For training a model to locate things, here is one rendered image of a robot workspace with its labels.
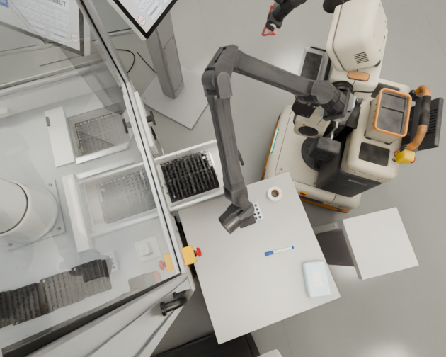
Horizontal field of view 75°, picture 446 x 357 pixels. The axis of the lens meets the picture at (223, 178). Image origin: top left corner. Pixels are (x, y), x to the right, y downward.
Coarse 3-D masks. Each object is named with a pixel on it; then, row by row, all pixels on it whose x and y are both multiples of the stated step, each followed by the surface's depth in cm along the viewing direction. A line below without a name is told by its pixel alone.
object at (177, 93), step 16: (160, 32) 166; (160, 48) 176; (176, 48) 193; (160, 64) 194; (176, 64) 205; (160, 80) 215; (176, 80) 218; (192, 80) 239; (144, 96) 235; (160, 96) 234; (176, 96) 233; (192, 96) 235; (160, 112) 232; (176, 112) 231; (192, 112) 232; (192, 128) 231
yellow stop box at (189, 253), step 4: (184, 248) 119; (188, 248) 119; (192, 248) 120; (184, 252) 119; (188, 252) 119; (192, 252) 119; (184, 256) 118; (188, 256) 118; (192, 256) 118; (188, 260) 118; (192, 260) 118; (196, 260) 120; (188, 264) 118
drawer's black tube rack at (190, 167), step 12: (192, 156) 131; (204, 156) 131; (168, 168) 129; (180, 168) 130; (192, 168) 129; (204, 168) 132; (168, 180) 128; (180, 180) 131; (192, 180) 128; (204, 180) 128; (216, 180) 132; (168, 192) 126; (180, 192) 130; (192, 192) 129
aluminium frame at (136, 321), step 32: (160, 192) 117; (160, 288) 60; (96, 320) 29; (128, 320) 38; (160, 320) 52; (0, 352) 16; (32, 352) 21; (64, 352) 22; (96, 352) 27; (128, 352) 34
